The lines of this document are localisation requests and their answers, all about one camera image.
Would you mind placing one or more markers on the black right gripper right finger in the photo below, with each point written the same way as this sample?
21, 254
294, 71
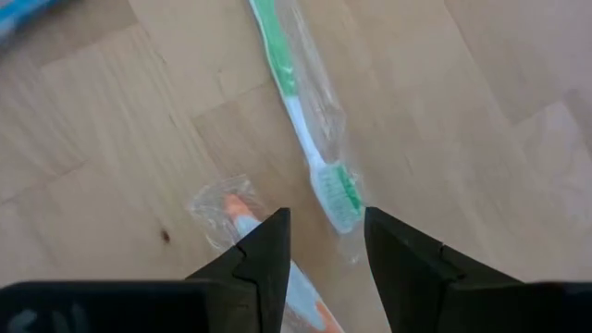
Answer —
407, 277

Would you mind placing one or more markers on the orange toothbrush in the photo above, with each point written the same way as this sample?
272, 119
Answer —
238, 210

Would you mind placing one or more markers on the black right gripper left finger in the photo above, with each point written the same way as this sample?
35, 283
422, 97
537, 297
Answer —
259, 277

